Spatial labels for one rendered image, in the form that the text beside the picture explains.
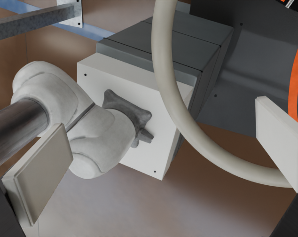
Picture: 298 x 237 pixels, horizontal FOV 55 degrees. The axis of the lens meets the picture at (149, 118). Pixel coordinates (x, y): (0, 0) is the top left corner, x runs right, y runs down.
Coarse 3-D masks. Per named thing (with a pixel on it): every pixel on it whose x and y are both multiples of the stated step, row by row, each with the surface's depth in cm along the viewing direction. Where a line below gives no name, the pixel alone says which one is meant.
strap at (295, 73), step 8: (296, 56) 151; (296, 64) 153; (296, 72) 155; (296, 80) 157; (296, 88) 159; (296, 96) 161; (288, 104) 165; (296, 104) 163; (288, 112) 167; (296, 112) 165; (296, 120) 167
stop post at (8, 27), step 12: (60, 0) 194; (72, 0) 190; (36, 12) 168; (48, 12) 172; (60, 12) 181; (72, 12) 192; (0, 24) 143; (12, 24) 150; (24, 24) 157; (36, 24) 165; (48, 24) 174; (72, 24) 199; (0, 36) 145; (12, 36) 152
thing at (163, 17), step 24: (168, 0) 39; (168, 24) 40; (168, 48) 41; (168, 72) 42; (168, 96) 43; (192, 120) 45; (192, 144) 46; (216, 144) 47; (240, 168) 47; (264, 168) 48
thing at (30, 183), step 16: (64, 128) 20; (48, 144) 17; (64, 144) 19; (32, 160) 15; (48, 160) 17; (64, 160) 19; (16, 176) 13; (32, 176) 15; (48, 176) 16; (16, 192) 13; (32, 192) 14; (48, 192) 16; (16, 208) 14; (32, 208) 14; (32, 224) 14
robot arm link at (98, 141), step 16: (96, 112) 85; (112, 112) 92; (80, 128) 81; (96, 128) 82; (112, 128) 86; (128, 128) 91; (80, 144) 79; (96, 144) 80; (112, 144) 83; (128, 144) 91; (80, 160) 79; (96, 160) 79; (112, 160) 83; (80, 176) 84; (96, 176) 83
